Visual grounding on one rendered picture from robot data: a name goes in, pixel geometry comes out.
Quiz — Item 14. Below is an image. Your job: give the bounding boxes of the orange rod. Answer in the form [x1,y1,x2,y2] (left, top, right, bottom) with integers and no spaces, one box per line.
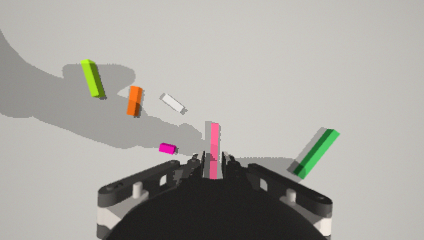
[127,86,142,116]

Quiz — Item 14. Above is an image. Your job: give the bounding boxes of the short magenta rod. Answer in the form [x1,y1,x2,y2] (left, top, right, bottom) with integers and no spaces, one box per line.
[159,143,176,154]

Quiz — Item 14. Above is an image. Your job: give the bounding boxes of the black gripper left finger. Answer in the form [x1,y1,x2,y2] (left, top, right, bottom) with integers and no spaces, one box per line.
[97,151,205,239]

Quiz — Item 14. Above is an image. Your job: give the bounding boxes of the grey rod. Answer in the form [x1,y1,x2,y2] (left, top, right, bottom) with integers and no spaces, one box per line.
[163,93,185,113]

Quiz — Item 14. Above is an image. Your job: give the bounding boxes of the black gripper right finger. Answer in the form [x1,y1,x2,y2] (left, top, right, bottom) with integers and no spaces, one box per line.
[221,151,333,240]

